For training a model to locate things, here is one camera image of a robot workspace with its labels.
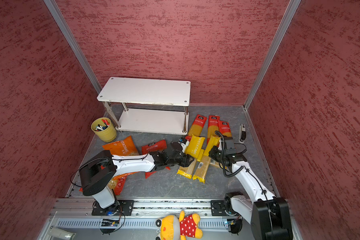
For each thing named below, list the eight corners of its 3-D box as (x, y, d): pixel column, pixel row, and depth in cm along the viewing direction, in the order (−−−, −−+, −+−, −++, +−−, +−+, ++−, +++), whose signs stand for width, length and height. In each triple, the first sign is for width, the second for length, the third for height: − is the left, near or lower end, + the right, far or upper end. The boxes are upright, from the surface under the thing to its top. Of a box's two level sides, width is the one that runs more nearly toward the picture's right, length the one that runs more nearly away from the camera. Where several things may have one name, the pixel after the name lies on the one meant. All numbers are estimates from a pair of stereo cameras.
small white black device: (239, 142, 102) (241, 139, 98) (239, 126, 111) (241, 122, 107) (243, 143, 101) (245, 140, 97) (243, 127, 110) (245, 123, 106)
